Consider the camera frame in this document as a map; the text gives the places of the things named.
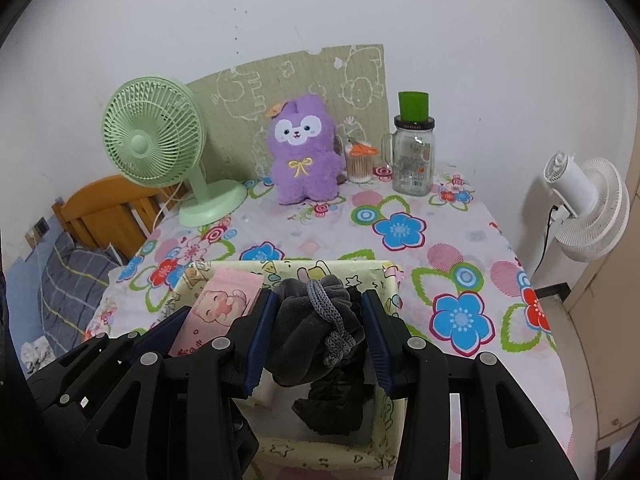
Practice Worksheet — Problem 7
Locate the green desk fan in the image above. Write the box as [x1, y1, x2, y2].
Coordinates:
[102, 76, 248, 227]

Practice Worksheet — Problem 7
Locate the white standing fan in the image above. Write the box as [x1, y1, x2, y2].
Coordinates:
[530, 152, 631, 283]

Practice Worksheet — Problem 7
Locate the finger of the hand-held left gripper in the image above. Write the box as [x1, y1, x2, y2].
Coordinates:
[131, 305, 192, 358]

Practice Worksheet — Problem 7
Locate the floral tablecloth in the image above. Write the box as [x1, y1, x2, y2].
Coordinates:
[82, 162, 576, 480]

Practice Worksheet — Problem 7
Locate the pink tissue pack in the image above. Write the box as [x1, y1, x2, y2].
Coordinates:
[170, 266, 264, 358]

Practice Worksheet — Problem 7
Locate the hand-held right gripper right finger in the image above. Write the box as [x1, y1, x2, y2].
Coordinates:
[361, 289, 581, 480]

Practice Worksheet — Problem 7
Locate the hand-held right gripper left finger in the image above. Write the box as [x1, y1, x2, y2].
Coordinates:
[75, 290, 279, 480]

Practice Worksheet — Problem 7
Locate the grey drawstring pouch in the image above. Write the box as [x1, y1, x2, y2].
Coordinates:
[267, 275, 368, 387]

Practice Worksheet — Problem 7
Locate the beige door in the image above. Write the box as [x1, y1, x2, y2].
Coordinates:
[562, 45, 640, 456]

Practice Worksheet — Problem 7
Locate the glass jar mug green lid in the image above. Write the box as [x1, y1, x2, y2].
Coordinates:
[381, 91, 436, 197]

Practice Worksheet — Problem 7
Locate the cotton swab jar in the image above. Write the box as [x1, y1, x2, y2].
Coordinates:
[344, 140, 376, 184]

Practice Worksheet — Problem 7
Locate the black fan cable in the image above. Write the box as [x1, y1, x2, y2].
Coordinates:
[540, 204, 560, 271]

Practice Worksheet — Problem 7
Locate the purple plush toy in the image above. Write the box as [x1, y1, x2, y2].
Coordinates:
[265, 96, 346, 206]

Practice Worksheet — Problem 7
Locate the grey plaid blanket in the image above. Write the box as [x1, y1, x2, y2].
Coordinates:
[22, 232, 123, 361]

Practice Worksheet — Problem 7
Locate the white fan cord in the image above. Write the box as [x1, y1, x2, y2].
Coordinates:
[152, 180, 190, 231]

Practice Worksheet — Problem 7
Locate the wooden chair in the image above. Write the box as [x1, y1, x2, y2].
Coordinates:
[51, 175, 191, 266]

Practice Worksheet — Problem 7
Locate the white crumpled cloth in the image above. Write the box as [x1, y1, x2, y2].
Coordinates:
[22, 340, 56, 376]

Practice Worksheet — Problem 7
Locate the yellow cartoon printed box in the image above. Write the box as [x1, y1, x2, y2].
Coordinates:
[167, 258, 405, 473]

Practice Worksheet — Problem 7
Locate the green cartoon printed board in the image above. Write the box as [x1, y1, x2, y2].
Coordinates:
[187, 44, 391, 186]

